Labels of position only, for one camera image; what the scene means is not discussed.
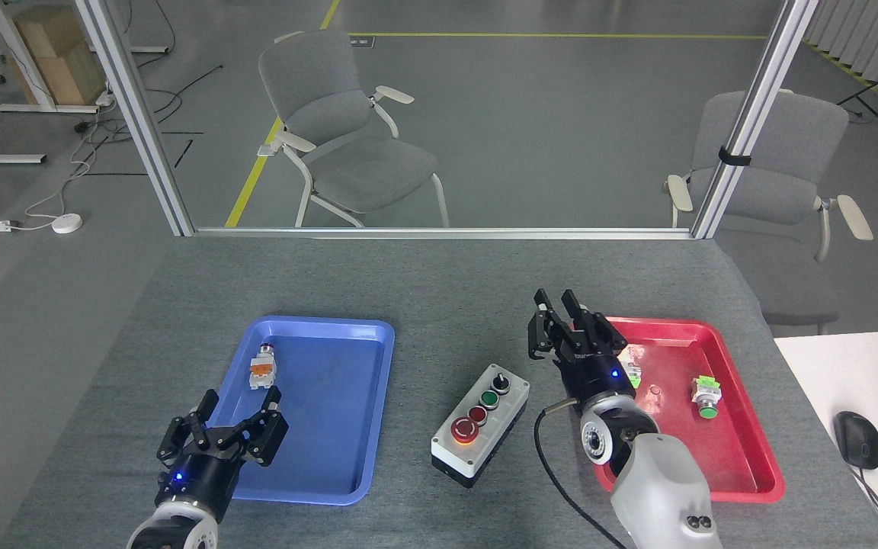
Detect green-headed push-button switch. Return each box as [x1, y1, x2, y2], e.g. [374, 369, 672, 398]
[692, 374, 723, 420]

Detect white floor cable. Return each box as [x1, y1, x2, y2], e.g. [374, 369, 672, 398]
[21, 99, 116, 227]

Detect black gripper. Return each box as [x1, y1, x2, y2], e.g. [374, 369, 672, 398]
[527, 288, 639, 409]
[155, 385, 290, 524]

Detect grey four-button control box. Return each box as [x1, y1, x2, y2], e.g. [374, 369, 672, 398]
[431, 363, 531, 490]

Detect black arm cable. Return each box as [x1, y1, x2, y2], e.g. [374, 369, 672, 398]
[534, 400, 627, 549]

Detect blue plastic tray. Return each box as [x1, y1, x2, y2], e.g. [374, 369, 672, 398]
[207, 315, 396, 507]

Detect silver aluminium post with clip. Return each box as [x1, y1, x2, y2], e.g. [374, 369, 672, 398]
[691, 0, 821, 239]

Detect black floor cable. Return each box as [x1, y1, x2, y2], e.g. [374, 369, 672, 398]
[73, 63, 225, 146]

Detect red plastic tray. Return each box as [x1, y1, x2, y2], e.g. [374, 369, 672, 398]
[570, 316, 785, 504]

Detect orange white push-button switch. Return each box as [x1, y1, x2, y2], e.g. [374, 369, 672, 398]
[248, 343, 278, 391]

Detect white side table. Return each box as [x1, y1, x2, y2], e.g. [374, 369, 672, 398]
[774, 329, 878, 549]

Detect white ribbed partition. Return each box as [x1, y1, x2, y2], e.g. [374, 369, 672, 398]
[805, 0, 878, 117]

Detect silver aluminium cross rail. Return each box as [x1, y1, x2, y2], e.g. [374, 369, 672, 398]
[191, 226, 695, 240]

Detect black computer mouse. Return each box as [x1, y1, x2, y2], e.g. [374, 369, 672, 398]
[834, 410, 878, 470]

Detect brown cardboard box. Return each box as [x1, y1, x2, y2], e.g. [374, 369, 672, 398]
[8, 5, 108, 106]

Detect grey chair with white armrests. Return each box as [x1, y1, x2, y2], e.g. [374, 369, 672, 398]
[664, 89, 874, 336]
[258, 29, 451, 229]

